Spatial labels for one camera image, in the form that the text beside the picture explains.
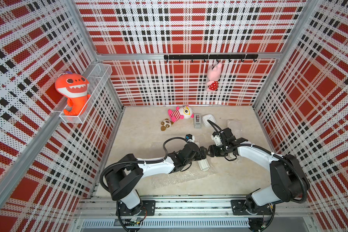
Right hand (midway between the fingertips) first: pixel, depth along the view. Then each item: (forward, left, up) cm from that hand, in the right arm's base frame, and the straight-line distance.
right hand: (212, 152), depth 88 cm
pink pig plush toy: (+41, -2, +28) cm, 50 cm away
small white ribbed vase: (-8, +6, 0) cm, 10 cm away
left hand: (0, +6, +4) cm, 7 cm away
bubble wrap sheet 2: (+22, -21, -2) cm, 30 cm away
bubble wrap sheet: (-9, +10, -5) cm, 15 cm away
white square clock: (+32, -3, -3) cm, 32 cm away
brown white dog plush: (+26, +31, -3) cm, 40 cm away
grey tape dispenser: (+28, +7, -3) cm, 29 cm away
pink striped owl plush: (+33, +17, +2) cm, 37 cm away
